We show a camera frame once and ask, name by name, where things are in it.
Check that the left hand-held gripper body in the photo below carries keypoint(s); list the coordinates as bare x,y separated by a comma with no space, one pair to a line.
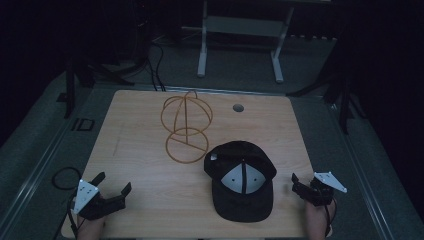
89,200

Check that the black baseball cap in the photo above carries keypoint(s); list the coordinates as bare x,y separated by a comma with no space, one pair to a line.
240,181

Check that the white metal desk frame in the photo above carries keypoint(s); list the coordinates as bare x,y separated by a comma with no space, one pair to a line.
243,26

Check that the black tripod stand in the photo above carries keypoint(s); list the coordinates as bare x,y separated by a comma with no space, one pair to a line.
343,100
81,78

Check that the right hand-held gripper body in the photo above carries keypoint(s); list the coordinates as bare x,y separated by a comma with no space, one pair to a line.
320,190

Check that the person's right hand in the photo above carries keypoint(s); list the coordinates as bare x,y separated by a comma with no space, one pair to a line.
318,221

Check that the person's left hand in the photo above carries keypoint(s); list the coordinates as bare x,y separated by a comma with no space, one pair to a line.
90,227

